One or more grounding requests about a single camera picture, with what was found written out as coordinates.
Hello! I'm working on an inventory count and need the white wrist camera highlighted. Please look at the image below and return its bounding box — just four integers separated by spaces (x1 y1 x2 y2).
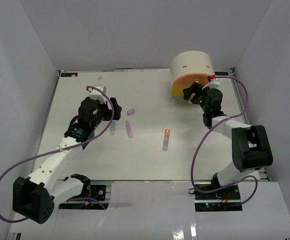
86 85 107 104
202 75 221 90

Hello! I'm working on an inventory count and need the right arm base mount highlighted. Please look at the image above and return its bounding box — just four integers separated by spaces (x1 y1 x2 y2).
188 185 243 212

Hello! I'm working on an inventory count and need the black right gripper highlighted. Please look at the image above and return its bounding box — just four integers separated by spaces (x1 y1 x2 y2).
183 82 210 114

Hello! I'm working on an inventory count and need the pink highlighter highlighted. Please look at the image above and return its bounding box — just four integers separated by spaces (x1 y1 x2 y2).
125 121 133 139

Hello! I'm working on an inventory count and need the round beige drawer cabinet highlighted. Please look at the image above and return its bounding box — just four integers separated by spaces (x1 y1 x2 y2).
170 51 214 81

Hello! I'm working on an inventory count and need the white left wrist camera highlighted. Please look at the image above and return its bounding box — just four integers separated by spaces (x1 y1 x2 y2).
86 85 107 104

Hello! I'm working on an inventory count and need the blue highlighter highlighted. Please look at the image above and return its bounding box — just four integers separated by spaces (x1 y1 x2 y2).
110 120 116 136

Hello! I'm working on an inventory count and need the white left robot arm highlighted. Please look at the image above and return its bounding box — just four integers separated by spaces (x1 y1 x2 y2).
12 96 122 224

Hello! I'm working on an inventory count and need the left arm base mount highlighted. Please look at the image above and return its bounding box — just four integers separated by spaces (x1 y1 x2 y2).
58 183 112 210

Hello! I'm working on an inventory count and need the orange highlighter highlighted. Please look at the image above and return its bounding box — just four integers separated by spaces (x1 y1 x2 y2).
162 128 171 151

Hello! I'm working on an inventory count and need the orange top drawer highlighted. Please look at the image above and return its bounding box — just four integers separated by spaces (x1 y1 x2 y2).
172 73 210 87

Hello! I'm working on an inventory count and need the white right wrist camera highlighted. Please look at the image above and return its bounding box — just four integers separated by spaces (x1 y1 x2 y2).
202 75 221 90

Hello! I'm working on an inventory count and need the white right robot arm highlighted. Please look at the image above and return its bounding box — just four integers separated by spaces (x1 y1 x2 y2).
183 82 274 200

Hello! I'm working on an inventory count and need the yellow drawer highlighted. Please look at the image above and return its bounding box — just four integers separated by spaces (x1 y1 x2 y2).
171 85 186 97

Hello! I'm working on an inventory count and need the purple highlighter cap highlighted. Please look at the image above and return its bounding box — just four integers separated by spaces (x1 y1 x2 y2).
126 108 135 116

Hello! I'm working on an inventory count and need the grey bottom drawer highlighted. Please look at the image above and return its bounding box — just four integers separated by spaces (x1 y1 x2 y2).
172 95 189 105

